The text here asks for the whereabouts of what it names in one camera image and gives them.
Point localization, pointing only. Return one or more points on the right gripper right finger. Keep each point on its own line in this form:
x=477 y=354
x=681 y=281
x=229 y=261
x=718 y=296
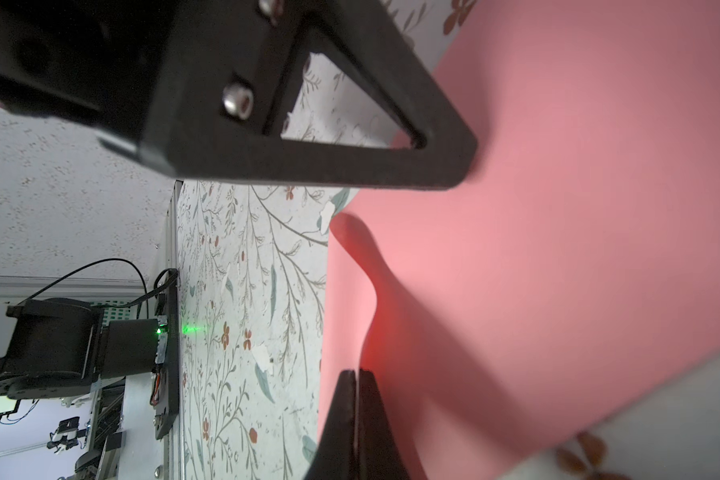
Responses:
x=377 y=454

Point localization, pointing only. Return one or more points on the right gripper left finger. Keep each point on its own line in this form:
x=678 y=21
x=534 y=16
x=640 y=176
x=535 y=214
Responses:
x=335 y=455

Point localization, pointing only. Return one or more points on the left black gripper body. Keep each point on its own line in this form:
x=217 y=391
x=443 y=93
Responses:
x=93 y=63

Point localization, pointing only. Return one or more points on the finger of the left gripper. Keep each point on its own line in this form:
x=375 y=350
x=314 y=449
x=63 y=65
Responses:
x=316 y=93

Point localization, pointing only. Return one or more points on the pink square paper sheet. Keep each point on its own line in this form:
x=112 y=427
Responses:
x=556 y=315

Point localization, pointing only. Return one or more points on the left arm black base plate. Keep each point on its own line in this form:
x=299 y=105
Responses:
x=167 y=407

